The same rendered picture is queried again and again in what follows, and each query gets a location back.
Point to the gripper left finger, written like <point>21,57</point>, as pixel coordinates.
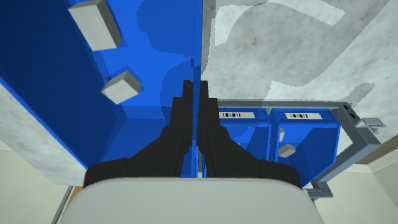
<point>162,158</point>

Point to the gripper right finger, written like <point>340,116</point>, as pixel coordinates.
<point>224,158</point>

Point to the dark grey shelf rack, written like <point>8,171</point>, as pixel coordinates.
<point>364,141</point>

